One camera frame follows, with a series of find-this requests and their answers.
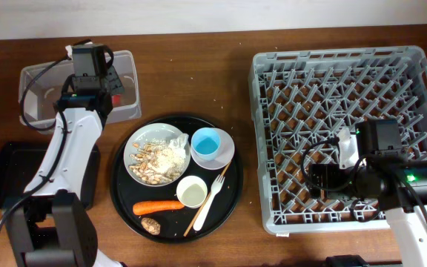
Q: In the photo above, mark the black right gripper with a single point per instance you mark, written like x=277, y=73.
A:
x=330, y=172

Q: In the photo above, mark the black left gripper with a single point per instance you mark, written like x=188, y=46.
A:
x=117, y=83

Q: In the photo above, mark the grey plate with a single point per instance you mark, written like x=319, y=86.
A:
x=148, y=133

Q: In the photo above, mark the pile of food scraps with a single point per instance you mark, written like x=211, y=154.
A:
x=154, y=163

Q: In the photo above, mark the white napkin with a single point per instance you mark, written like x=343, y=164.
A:
x=178, y=144

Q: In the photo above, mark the pink bowl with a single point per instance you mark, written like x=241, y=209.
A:
x=225, y=155

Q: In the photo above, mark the blue plastic cup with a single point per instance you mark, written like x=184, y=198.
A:
x=206, y=143

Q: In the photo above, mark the small white cup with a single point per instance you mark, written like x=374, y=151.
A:
x=191, y=191

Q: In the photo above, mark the red snack wrapper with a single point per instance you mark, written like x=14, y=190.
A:
x=116, y=100

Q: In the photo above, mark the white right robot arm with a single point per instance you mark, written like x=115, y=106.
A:
x=400, y=189

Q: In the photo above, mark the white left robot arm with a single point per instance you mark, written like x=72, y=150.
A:
x=48, y=225

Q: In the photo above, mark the grey dishwasher rack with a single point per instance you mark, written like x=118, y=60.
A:
x=300, y=98

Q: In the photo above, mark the wooden chopstick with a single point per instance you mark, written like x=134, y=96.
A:
x=193, y=220

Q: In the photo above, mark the white plastic fork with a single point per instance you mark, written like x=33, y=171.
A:
x=215, y=189

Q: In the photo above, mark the black rectangular tray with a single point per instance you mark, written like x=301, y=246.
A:
x=19, y=162

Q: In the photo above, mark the orange carrot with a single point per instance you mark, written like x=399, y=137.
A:
x=149, y=207

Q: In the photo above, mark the brown mushroom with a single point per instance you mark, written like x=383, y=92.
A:
x=151, y=226

